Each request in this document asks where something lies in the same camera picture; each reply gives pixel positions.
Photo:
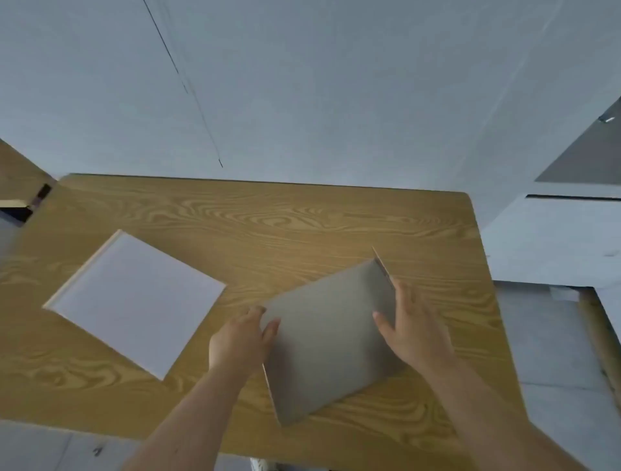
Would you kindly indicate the person's right hand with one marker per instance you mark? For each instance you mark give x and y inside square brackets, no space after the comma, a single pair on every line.
[419,335]

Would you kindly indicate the person's left hand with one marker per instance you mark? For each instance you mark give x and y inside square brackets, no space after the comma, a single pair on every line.
[240,339]

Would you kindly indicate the grey framed menu stand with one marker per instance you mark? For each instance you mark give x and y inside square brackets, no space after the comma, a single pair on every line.
[330,349]

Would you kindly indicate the white paper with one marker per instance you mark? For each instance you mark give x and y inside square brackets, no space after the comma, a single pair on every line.
[136,301]

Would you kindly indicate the person's right forearm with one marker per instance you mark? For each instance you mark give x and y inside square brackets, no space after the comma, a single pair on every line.
[485,417]

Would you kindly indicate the person's left forearm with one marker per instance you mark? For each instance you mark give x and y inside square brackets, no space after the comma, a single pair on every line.
[194,422]

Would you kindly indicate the wooden plank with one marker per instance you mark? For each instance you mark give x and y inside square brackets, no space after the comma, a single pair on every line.
[601,330]

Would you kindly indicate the neighbouring wooden table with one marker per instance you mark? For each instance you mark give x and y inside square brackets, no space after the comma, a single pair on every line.
[17,170]

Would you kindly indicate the small metal object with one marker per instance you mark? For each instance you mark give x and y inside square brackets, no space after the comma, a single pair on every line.
[607,119]

